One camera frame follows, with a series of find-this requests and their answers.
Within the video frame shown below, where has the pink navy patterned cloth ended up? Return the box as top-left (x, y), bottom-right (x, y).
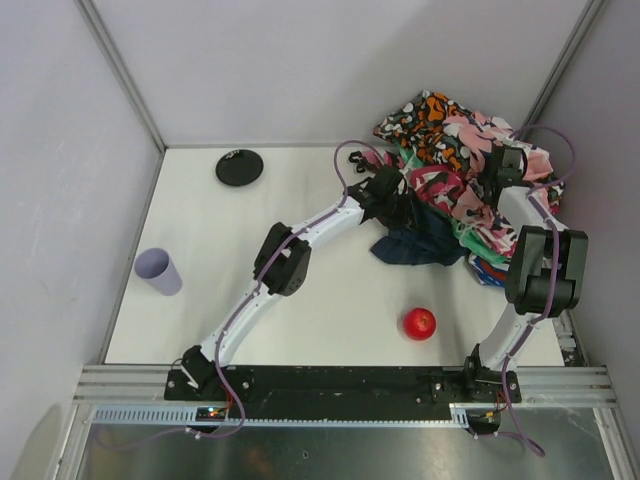
top-left (436, 112), bottom-right (565, 258)

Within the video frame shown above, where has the dark blue denim cloth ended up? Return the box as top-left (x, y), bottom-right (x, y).
top-left (370, 193), bottom-right (469, 266)

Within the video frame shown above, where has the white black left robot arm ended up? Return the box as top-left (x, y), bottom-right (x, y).
top-left (179, 167), bottom-right (408, 395)

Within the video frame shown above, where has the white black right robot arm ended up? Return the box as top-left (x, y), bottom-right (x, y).
top-left (463, 146), bottom-right (588, 402)

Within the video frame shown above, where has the magenta green patterned cloth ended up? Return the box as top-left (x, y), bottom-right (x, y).
top-left (349, 150), bottom-right (512, 264)

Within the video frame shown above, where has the orange black camo cloth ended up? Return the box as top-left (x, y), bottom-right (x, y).
top-left (373, 90), bottom-right (472, 171)

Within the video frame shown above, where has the red apple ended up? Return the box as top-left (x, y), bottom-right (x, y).
top-left (402, 308), bottom-right (437, 341)

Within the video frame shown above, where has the black round plate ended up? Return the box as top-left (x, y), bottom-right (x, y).
top-left (215, 149), bottom-right (264, 187)

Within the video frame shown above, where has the lilac plastic cup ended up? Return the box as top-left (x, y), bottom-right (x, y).
top-left (134, 247), bottom-right (183, 296)

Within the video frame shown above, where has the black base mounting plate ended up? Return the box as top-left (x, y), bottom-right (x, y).
top-left (164, 364), bottom-right (521, 422)

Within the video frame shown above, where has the grey slotted cable duct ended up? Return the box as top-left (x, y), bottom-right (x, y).
top-left (90, 404), bottom-right (470, 429)

